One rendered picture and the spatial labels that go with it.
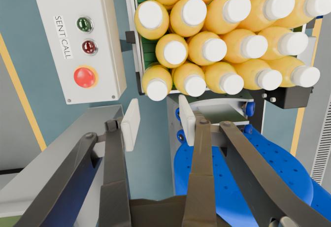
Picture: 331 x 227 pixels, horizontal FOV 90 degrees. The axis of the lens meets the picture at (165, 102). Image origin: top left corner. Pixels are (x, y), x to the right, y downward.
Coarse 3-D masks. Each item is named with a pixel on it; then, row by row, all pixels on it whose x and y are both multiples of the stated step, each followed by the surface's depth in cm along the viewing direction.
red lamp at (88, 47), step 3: (84, 42) 27; (87, 42) 27; (90, 42) 27; (93, 42) 28; (84, 45) 27; (87, 45) 27; (90, 45) 27; (93, 45) 28; (84, 48) 27; (87, 48) 27; (90, 48) 27; (93, 48) 28; (84, 51) 28; (87, 51) 28; (90, 51) 28; (93, 51) 28
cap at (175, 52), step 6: (174, 42) 28; (168, 48) 29; (174, 48) 29; (180, 48) 29; (168, 54) 29; (174, 54) 29; (180, 54) 29; (168, 60) 29; (174, 60) 29; (180, 60) 29
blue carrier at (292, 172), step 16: (256, 144) 43; (272, 144) 43; (176, 160) 40; (224, 160) 39; (272, 160) 38; (288, 160) 37; (176, 176) 36; (224, 176) 34; (288, 176) 33; (304, 176) 33; (176, 192) 39; (224, 192) 31; (240, 192) 31; (304, 192) 29; (224, 208) 28; (240, 208) 28; (240, 224) 27; (256, 224) 26
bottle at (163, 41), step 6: (168, 36) 32; (174, 36) 32; (180, 36) 33; (162, 42) 32; (168, 42) 30; (180, 42) 30; (186, 42) 34; (156, 48) 34; (162, 48) 32; (186, 48) 32; (156, 54) 34; (162, 54) 32; (186, 54) 33; (162, 60) 33; (168, 66) 34; (174, 66) 34
